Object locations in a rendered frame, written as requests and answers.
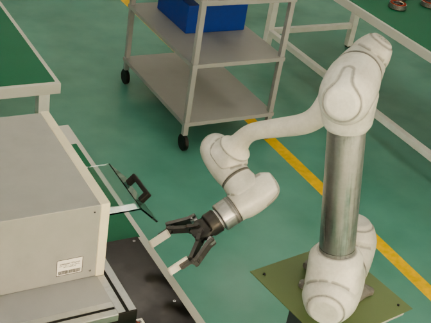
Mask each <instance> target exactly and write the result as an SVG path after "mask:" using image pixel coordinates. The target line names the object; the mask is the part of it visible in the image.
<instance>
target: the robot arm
mask: <svg viewBox="0 0 431 323"><path fill-rule="evenodd" d="M392 51H393V50H392V45H391V43H390V42H389V41H388V40H387V39H386V38H384V37H383V36H382V35H380V34H378V33H369V34H367V35H364V36H363V37H361V38H359V39H358V40H356V41H355V42H354V43H353V44H352V46H350V47H349V48H348V49H347V50H345V52H343V54H341V55H340V56H339V57H338V59H336V61H334V62H333V64H331V66H330V67H329V68H328V70H327V72H326V73H325V75H324V77H323V80H322V82H321V84H320V87H319V93H318V96H317V98H316V100H315V101H314V103H313V105H312V106H311V107H310V108H309V109H308V110H307V111H305V112H303V113H300V114H297V115H291V116H288V117H280V118H276V119H269V120H262V121H257V122H252V123H250V124H247V125H245V126H244V127H242V128H241V129H239V130H238V131H237V132H235V133H234V134H233V135H232V136H230V135H226V136H224V135H222V134H219V133H212V134H209V135H208V136H206V137H205V138H204V139H203V141H202V142H201V146H200V153H201V157H202V160H203V162H204V164H205V165H206V167H207V169H208V171H209V172H210V173H211V175H212V176H213V178H214V179H215V180H216V181H217V182H218V183H219V184H220V185H221V186H222V187H223V189H224V191H225V192H226V194H227V196H226V197H224V198H223V199H221V200H220V201H219V202H217V203H215V204H214V205H213V206H212V209H213V211H212V210H209V211H208V212H206V213H205V214H203V215H202V217H201V218H200V219H197V217H196V215H195V213H193V214H192V215H189V216H188V217H183V218H180V219H176V220H171V221H168V222H166V223H165V225H166V228H165V229H164V230H163V231H161V232H160V233H159V234H157V236H156V237H154V238H153V239H151V240H150V241H148V243H149V245H150V246H151V248H154V247H155V246H157V245H158V244H160V243H161V242H163V241H164V240H166V239H168V238H169V237H170V236H171V234H177V233H189V234H191V235H192V236H193V237H194V238H195V242H194V245H193V247H192V250H191V252H190V254H189V256H185V257H184V258H182V259H181V260H179V261H177V262H176V263H175V264H173V265H171V266H170V267H169V268H167V271H168V272H169V274H170V275H171V276H172V275H173V274H175V273H176V272H178V271H179V270H181V269H182V270H183V269H185V268H186V267H188V266H189V265H191V264H193V265H195V266H196V267H198V266H199V264H200V263H201V262H202V261H203V259H204V257H205V256H206V255H207V253H208V252H209V250H210V249H211V248H212V247H213V246H215V244H216V241H215V239H214V237H212V236H216V235H218V234H219V233H221V232H222V231H224V229H227V230H229V229H231V228H233V227H234V226H236V225H237V224H238V223H241V222H242V221H243V220H245V219H248V218H251V217H253V216H255V215H256V214H258V213H260V212H261V211H262V210H264V209H265V208H267V207H268V206H269V205H270V204H271V203H272V202H273V201H274V200H275V199H276V198H277V197H278V195H279V193H280V187H279V184H278V183H277V181H276V179H275V178H274V177H273V175H272V174H271V173H269V172H259V173H258V174H254V173H253V172H252V171H250V169H249V168H248V166H247V164H248V158H249V149H248V148H249V146H250V144H251V143H252V142H254V141H256V140H260V139H265V138H279V137H293V136H299V135H306V134H309V133H312V132H314V131H317V130H318V129H320V128H322V127H323V126H324V127H325V129H326V130H327V133H326V151H325V169H324V180H323V198H322V208H321V226H320V236H319V242H318V243H317V244H316V245H315V246H313V247H312V248H311V250H310V252H309V255H308V259H307V260H306V261H305V262H304V263H303V268H304V269H305V270H306V274H305V279H301V280H300V281H299V283H298V286H299V287H300V288H301V289H303V291H302V300H303V305H304V307H305V310H306V312H307V313H308V315H309V316H310V317H311V318H312V319H314V320H316V321H317V322H319V323H341V322H343V321H345V320H346V319H347V318H349V317H350V316H351V315H352V314H353V312H354V311H355V310H356V308H357V306H358V304H359V302H360V301H362V300H363V299H365V298H366V297H369V296H371V295H373V294H374V291H375V290H374V288H373V287H371V286H369V285H367V284H365V279H366V277H367V275H368V272H369V270H370V267H371V264H372V261H373V258H374V255H375V250H376V244H377V239H376V232H375V228H374V226H373V225H372V223H371V222H370V221H369V220H368V219H367V218H366V217H365V216H363V215H360V214H359V204H360V191H361V184H362V171H363V164H364V150H365V143H366V132H368V130H369V129H370V128H371V126H372V124H373V120H374V116H375V111H376V106H377V102H378V98H379V90H380V85H381V81H382V78H383V75H384V72H385V68H386V67H387V66H388V64H389V61H390V59H391V55H392ZM205 240H207V241H206V242H205V243H204V241H205ZM203 244H204V245H203ZM201 246H202V247H201Z"/></svg>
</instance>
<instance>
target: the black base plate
mask: <svg viewBox="0 0 431 323"><path fill-rule="evenodd" d="M105 258H106V260H107V262H108V263H109V265H110V266H111V268H112V270H113V271H114V273H115V275H116V276H117V278H118V280H119V281H120V283H121V284H122V286H123V288H124V289H125V291H126V293H127V294H128V296H129V297H130V299H131V301H132V303H133V304H134V306H135V307H136V309H137V318H136V319H140V318H142V319H143V321H144V322H145V323H196V322H195V320H194V319H193V318H192V316H191V314H190V313H189V312H188V310H187V309H186V307H185V306H184V304H183V303H182V301H181V300H180V298H179V297H178V296H177V294H176V292H175V291H174V290H173V288H172V286H171V285H170V284H169V282H168V281H167V280H166V278H165V276H164V275H163V274H162V272H161V270H160V269H159V268H158V266H157V265H156V263H155V262H154V260H153V259H152V257H151V256H150V254H149V253H148V252H147V250H146V248H145V247H144V246H143V244H142V242H141V241H140V240H139V238H138V237H137V236H136V237H132V238H126V239H122V240H116V241H112V242H107V243H106V256H105Z"/></svg>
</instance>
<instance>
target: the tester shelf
mask: <svg viewBox="0 0 431 323"><path fill-rule="evenodd" d="M136 318H137V309H136V307H135V306H134V304H133V303H132V301H131V299H130V297H129V296H128V294H127V293H126V291H125V289H124V288H123V286H122V284H121V283H120V281H119V280H118V278H117V276H116V275H115V273H114V271H113V270H112V268H111V266H110V265H109V263H108V262H107V260H106V259H105V269H104V274H103V275H100V276H90V277H85V278H81V279H75V280H72V281H66V282H63V283H57V284H53V285H47V286H42V287H38V288H32V289H29V290H23V291H20V292H14V293H10V294H5V295H0V323H136Z"/></svg>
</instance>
